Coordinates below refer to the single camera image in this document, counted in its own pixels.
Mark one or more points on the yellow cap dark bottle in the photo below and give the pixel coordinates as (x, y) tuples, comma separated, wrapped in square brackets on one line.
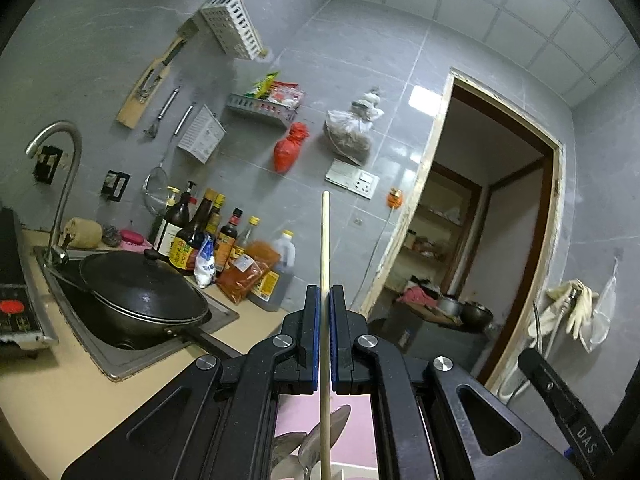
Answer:
[(215, 220)]

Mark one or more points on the small metal pot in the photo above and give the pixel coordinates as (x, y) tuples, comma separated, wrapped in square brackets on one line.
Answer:
[(448, 306)]

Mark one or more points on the grey wall shelf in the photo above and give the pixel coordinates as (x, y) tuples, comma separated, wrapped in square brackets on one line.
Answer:
[(260, 110)]

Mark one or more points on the clear bag of dried goods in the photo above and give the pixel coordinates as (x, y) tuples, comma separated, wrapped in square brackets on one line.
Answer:
[(350, 135)]

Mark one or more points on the red cloth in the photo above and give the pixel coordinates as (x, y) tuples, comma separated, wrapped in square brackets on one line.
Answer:
[(417, 296)]

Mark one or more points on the dark metal bowl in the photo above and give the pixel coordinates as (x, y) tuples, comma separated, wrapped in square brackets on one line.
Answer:
[(476, 313)]

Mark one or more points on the soy sauce bottle yellow label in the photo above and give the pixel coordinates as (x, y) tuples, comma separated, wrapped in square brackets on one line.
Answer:
[(189, 250)]

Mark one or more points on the orange wall hook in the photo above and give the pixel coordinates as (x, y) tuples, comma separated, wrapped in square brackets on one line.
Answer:
[(395, 198)]

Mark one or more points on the wooden shelf unit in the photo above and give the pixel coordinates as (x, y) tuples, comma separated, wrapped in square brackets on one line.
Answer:
[(440, 220)]

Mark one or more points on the chili powder bag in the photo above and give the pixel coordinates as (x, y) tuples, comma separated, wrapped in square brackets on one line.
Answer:
[(247, 272)]

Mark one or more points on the beige kitchen counter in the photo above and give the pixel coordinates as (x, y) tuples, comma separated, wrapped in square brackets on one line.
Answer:
[(50, 400)]

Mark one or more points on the wooden door frame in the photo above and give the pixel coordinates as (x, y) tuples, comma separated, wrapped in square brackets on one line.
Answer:
[(425, 170)]

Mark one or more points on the wooden knife holder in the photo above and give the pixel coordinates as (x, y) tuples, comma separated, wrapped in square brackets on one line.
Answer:
[(135, 105)]

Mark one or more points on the white wall socket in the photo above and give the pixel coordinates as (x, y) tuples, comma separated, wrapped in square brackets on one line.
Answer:
[(366, 185)]

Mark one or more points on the white wall basket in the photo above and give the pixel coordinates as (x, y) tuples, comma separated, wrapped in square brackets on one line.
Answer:
[(230, 25)]

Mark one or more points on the white hanging basket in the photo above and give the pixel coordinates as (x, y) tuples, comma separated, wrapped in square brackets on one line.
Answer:
[(200, 132)]

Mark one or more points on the metal faucet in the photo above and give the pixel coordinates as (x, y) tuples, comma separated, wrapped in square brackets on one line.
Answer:
[(70, 180)]

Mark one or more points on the green yellow snack packet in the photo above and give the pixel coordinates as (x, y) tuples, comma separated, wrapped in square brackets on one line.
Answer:
[(261, 85)]

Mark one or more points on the black wok with lid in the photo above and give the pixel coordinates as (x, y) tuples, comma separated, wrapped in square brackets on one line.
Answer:
[(145, 290)]

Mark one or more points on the grey cabinet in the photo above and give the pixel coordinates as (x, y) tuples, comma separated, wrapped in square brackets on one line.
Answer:
[(435, 345)]

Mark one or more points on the wooden chopstick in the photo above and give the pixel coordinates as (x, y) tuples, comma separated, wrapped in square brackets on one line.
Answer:
[(325, 240)]

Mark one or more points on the dark sauce bottle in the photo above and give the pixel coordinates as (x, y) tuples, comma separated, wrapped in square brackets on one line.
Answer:
[(177, 220)]

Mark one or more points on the white wall switch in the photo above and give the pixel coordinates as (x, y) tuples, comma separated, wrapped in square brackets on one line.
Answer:
[(341, 172)]

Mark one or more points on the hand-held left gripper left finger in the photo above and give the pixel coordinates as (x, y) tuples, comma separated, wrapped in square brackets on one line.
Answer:
[(314, 340)]

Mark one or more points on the clear bottle yellow cap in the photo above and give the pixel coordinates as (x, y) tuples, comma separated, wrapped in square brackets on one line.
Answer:
[(247, 237)]

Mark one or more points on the red plastic bag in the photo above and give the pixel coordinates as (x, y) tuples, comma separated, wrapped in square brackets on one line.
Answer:
[(289, 150)]

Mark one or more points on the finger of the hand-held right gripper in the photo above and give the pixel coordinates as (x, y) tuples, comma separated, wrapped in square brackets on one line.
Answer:
[(542, 375)]

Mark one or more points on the cooking oil jug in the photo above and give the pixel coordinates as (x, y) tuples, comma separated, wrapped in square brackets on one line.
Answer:
[(280, 270)]

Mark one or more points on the loofah sponge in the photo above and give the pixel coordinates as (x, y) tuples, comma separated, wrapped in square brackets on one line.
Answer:
[(82, 233)]

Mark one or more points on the white salt bag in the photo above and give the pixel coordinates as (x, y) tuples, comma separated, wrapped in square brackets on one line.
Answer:
[(205, 265)]

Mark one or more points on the metal peeler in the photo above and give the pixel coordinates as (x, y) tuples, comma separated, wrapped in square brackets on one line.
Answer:
[(162, 112)]

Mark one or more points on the steel wool scrubber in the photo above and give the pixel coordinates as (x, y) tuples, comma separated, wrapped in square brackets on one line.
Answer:
[(111, 236)]

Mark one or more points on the black cap sauce bottle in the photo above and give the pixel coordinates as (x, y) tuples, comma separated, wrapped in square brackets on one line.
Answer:
[(229, 240)]

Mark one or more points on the cream rubber gloves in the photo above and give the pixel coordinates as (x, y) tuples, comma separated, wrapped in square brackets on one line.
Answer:
[(575, 305)]

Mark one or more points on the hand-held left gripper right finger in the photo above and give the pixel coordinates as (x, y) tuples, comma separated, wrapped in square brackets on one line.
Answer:
[(336, 340)]

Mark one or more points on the pink soap dish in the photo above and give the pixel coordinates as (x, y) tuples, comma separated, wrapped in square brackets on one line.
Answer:
[(132, 239)]

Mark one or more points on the induction cooker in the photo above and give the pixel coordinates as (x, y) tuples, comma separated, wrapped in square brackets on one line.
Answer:
[(20, 300)]

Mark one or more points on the red snack packet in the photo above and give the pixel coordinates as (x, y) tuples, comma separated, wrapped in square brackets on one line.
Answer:
[(286, 94)]

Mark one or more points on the white mesh bag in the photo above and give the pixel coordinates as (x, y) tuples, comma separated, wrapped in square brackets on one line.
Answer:
[(602, 310)]

